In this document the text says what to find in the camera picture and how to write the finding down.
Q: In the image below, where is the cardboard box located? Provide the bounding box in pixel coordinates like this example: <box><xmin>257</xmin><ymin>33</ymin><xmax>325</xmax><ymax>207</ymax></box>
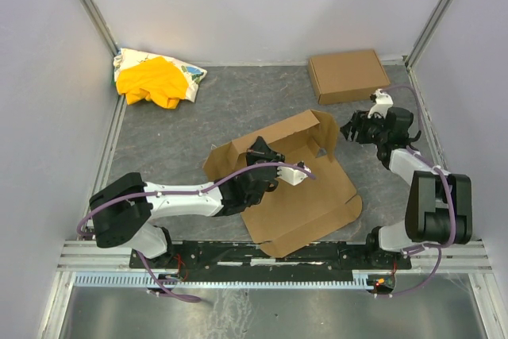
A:
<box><xmin>203</xmin><ymin>110</ymin><xmax>363</xmax><ymax>258</ymax></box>
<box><xmin>308</xmin><ymin>49</ymin><xmax>391</xmax><ymax>106</ymax></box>

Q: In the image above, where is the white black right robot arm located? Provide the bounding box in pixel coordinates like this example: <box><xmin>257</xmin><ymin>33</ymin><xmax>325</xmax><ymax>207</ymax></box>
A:
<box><xmin>340</xmin><ymin>107</ymin><xmax>473</xmax><ymax>256</ymax></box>

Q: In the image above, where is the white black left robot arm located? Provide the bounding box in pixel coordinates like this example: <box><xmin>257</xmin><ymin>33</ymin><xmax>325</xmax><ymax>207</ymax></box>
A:
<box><xmin>90</xmin><ymin>137</ymin><xmax>285</xmax><ymax>259</ymax></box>

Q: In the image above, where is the folded closed cardboard box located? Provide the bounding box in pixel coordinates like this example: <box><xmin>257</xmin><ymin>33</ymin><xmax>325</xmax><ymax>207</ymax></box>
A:
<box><xmin>308</xmin><ymin>49</ymin><xmax>391</xmax><ymax>106</ymax></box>

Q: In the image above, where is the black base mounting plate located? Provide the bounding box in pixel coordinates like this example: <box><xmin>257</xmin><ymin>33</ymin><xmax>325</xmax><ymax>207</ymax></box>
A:
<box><xmin>147</xmin><ymin>241</ymin><xmax>412</xmax><ymax>271</ymax></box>

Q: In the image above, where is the yellow cloth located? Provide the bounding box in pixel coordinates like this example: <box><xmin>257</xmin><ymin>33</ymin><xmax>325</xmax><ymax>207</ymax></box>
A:
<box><xmin>116</xmin><ymin>57</ymin><xmax>194</xmax><ymax>110</ymax></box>

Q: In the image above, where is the floral patterned cloth bag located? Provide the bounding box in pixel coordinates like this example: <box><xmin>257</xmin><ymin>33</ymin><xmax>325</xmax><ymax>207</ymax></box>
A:
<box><xmin>113</xmin><ymin>48</ymin><xmax>207</xmax><ymax>102</ymax></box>

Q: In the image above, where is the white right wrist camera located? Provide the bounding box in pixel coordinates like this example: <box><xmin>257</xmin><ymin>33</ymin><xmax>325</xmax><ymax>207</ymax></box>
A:
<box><xmin>368</xmin><ymin>89</ymin><xmax>394</xmax><ymax>119</ymax></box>

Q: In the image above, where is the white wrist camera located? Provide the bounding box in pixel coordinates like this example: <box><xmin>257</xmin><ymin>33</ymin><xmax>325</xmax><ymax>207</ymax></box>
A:
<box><xmin>277</xmin><ymin>161</ymin><xmax>311</xmax><ymax>186</ymax></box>
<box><xmin>368</xmin><ymin>89</ymin><xmax>394</xmax><ymax>119</ymax></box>

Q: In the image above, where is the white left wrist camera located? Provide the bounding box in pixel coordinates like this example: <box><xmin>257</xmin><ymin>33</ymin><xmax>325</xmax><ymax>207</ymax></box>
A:
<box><xmin>277</xmin><ymin>161</ymin><xmax>311</xmax><ymax>186</ymax></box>

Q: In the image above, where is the light blue cable duct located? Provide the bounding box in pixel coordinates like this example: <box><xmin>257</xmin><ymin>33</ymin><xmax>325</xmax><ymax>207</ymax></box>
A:
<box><xmin>73</xmin><ymin>269</ymin><xmax>376</xmax><ymax>289</ymax></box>

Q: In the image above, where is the right aluminium corner post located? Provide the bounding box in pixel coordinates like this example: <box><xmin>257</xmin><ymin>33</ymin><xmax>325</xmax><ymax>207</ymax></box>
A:
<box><xmin>404</xmin><ymin>0</ymin><xmax>477</xmax><ymax>68</ymax></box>

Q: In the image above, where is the aluminium frame rail front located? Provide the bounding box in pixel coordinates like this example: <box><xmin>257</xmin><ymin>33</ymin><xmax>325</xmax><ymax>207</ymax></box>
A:
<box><xmin>55</xmin><ymin>238</ymin><xmax>493</xmax><ymax>275</ymax></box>

